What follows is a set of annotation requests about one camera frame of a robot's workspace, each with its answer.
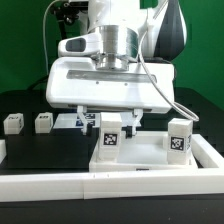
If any white cable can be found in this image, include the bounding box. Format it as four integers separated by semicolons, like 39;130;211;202
42;0;61;90

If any white square tabletop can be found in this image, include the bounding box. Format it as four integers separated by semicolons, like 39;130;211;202
89;131;198;172

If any white marker tag sheet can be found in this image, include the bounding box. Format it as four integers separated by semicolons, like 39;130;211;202
53;111;142;129

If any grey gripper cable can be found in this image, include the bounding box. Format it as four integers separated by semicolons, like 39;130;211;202
137;0;200;123

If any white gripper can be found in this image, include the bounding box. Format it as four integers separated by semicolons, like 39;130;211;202
46;34;174;138

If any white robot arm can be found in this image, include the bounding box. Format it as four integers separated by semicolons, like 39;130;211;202
46;0;187;126

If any white U-shaped obstacle wall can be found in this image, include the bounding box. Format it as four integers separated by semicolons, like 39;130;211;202
0;134;224;202

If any black cable bundle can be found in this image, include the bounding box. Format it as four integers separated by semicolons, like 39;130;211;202
27;0;89;91

